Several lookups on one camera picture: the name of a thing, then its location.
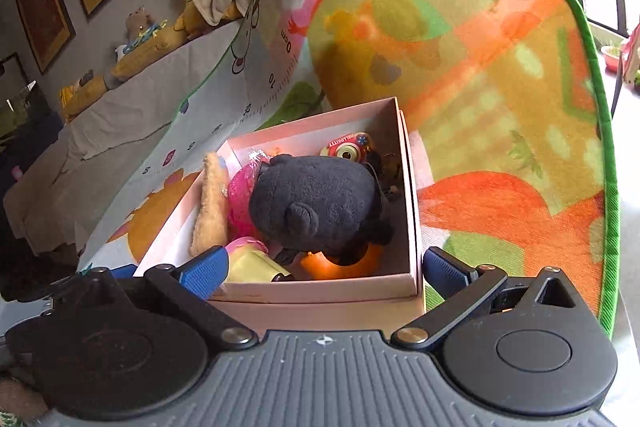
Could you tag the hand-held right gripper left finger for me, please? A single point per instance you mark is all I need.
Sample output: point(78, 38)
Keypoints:
point(205, 272)

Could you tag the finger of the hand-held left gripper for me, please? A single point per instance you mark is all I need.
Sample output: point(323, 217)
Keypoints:
point(120, 271)

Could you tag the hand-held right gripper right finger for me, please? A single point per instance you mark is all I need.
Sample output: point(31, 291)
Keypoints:
point(445, 274)

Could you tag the yellow pudding toy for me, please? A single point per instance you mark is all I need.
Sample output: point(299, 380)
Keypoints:
point(250, 264)

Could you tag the tan fuzzy plush toy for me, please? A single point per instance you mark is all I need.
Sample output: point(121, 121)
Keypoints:
point(212, 207)

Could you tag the pink plastic toy strainer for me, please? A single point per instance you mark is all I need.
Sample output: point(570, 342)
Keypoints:
point(240, 202)

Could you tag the pink cardboard box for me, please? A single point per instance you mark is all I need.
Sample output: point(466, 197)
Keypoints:
point(320, 292)

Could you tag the black plush toy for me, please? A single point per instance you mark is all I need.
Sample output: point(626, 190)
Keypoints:
point(315, 202)

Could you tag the yellow and red toy camera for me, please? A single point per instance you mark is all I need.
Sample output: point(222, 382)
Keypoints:
point(345, 149)

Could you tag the dark furniture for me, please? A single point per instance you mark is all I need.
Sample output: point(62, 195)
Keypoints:
point(25, 132)

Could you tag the small yellow plush cushion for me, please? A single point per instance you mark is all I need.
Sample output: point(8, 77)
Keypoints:
point(80, 99)

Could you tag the colourful printed play mat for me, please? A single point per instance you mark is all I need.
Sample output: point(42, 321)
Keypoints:
point(475, 82)

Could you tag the long yellow plush cushion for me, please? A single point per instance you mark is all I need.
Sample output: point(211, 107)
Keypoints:
point(145, 57)

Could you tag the brown teddy bear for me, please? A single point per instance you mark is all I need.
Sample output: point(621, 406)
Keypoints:
point(137, 22)

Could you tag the small potted plant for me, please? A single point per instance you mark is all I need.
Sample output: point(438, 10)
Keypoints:
point(611, 57)

